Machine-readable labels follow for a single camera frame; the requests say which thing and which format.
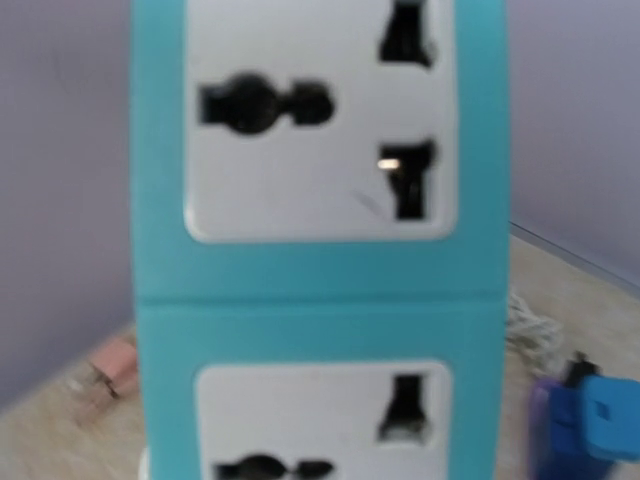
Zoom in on teal power strip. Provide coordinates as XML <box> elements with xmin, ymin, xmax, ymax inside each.
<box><xmin>130</xmin><ymin>1</ymin><xmax>510</xmax><ymax>479</ymax></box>

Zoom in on pink charger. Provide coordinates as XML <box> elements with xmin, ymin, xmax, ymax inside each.
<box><xmin>67</xmin><ymin>333</ymin><xmax>139</xmax><ymax>425</ymax></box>

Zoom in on blue cube socket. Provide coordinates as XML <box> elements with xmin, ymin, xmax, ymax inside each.
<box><xmin>544</xmin><ymin>387</ymin><xmax>614</xmax><ymax>480</ymax></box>

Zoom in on black charger with cable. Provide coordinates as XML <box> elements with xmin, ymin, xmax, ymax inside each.
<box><xmin>563</xmin><ymin>351</ymin><xmax>601</xmax><ymax>389</ymax></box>

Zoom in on purple power strip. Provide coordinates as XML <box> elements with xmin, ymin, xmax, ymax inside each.
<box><xmin>506</xmin><ymin>288</ymin><xmax>564</xmax><ymax>479</ymax></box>

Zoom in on light blue charger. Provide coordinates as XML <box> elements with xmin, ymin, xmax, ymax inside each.
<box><xmin>580</xmin><ymin>375</ymin><xmax>639</xmax><ymax>462</ymax></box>

